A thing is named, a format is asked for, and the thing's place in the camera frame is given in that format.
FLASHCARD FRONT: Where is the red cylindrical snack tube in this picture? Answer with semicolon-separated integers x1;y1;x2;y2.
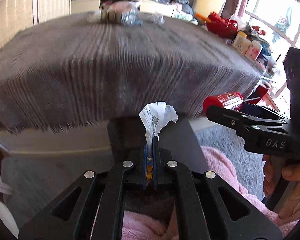
203;92;243;113

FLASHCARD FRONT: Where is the white paper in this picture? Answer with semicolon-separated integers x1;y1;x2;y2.
139;101;178;158

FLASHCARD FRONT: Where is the gold wrapper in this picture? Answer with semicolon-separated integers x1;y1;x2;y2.
146;157;153;181

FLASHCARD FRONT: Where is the dark grey trash bin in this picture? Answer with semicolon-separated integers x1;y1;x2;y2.
107;116;209;225

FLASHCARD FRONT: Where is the right hand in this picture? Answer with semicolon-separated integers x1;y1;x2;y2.
262;155;300;218

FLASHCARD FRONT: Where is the pink fluffy garment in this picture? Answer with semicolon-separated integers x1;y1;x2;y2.
121;146;300;240

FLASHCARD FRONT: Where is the pink label white bottle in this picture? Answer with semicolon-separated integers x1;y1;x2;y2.
245;40;263;61

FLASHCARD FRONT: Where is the white cream bottle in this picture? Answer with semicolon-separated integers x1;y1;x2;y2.
237;38;251;55

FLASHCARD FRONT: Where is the yellow cap lotion bottle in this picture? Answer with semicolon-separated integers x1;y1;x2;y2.
232;31;247;49

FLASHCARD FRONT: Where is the small crumpled paper ball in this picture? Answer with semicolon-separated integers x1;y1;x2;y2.
150;14;165;25

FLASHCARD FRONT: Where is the beige tv cabinet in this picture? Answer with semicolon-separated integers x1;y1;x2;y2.
70;0;177;17

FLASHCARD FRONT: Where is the grey plaid table cloth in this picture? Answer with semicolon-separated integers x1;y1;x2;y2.
0;13;260;133

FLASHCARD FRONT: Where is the blue white crumpled wrapper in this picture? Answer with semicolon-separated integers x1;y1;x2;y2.
120;9;143;27

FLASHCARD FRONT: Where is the woven bamboo folding screen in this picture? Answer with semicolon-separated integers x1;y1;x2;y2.
0;0;70;49

